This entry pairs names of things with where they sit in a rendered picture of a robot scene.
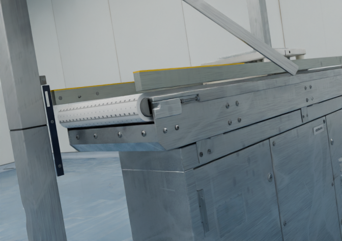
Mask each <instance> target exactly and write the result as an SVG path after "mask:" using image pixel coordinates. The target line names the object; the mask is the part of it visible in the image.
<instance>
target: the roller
mask: <svg viewBox="0 0 342 241"><path fill-rule="evenodd" d="M140 110H141V112H142V114H143V115H144V116H147V117H148V116H151V115H153V111H152V104H151V102H150V100H149V98H143V99H142V100H141V103H140Z"/></svg>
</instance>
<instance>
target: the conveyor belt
mask: <svg viewBox="0 0 342 241"><path fill-rule="evenodd" d="M339 68H342V66H336V67H329V68H322V69H314V70H307V71H300V72H297V73H296V75H297V74H306V73H313V72H319V71H326V70H333V69H339ZM284 76H291V74H289V73H285V74H278V75H271V76H263V77H256V78H248V79H241V80H234V81H227V82H219V83H212V84H205V85H197V86H190V87H183V88H176V89H168V90H163V91H156V92H149V93H142V94H136V95H129V96H123V97H117V98H111V99H105V100H99V101H92V102H86V103H80V104H73V105H67V106H63V107H62V108H61V109H60V110H59V112H58V121H59V123H60V124H61V126H63V127H64V128H78V127H90V126H101V125H113V124H125V123H136V122H148V121H153V120H154V118H153V115H151V116H148V117H147V116H144V115H143V114H142V112H141V110H140V103H141V100H142V99H143V98H146V97H152V96H159V95H166V94H173V93H179V92H186V91H192V90H197V89H204V88H210V87H217V86H224V85H230V84H237V83H244V82H250V81H257V80H264V79H270V78H277V77H284Z"/></svg>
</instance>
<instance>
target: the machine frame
mask: <svg viewBox="0 0 342 241"><path fill-rule="evenodd" d="M246 1H247V8H248V16H249V23H250V30H251V34H253V35H254V36H256V37H257V38H259V39H260V40H262V41H263V42H264V43H266V44H267V45H269V46H270V47H272V45H271V37H270V30H269V22H268V15H267V7H266V0H246ZM0 80H1V86H2V91H3V97H4V103H5V109H6V115H7V120H8V126H9V130H10V138H11V143H12V150H13V155H14V161H15V167H16V173H17V178H18V184H19V190H20V196H21V202H22V205H23V207H24V210H25V214H26V230H27V236H28V241H67V237H66V231H65V225H64V219H63V213H62V207H61V201H60V195H59V189H58V183H57V179H56V173H55V167H54V161H53V155H52V149H51V143H50V137H49V131H48V126H47V119H46V113H45V107H44V101H43V95H42V89H41V83H40V77H39V71H38V65H37V59H36V53H35V47H34V41H33V35H32V29H31V23H30V17H29V11H28V7H27V1H26V0H0Z"/></svg>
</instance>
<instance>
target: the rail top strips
mask: <svg viewBox="0 0 342 241"><path fill-rule="evenodd" d="M238 64H244V63H235V64H221V65H208V66H194V67H180V68H167V69H153V70H139V71H135V72H133V73H138V72H148V71H161V70H174V69H187V68H200V67H212V66H226V65H238ZM133 82H134V81H132V82H122V83H112V84H103V85H92V86H83V87H73V88H63V89H54V90H51V92H52V91H60V90H66V89H75V88H85V87H94V86H104V85H113V84H123V83H133Z"/></svg>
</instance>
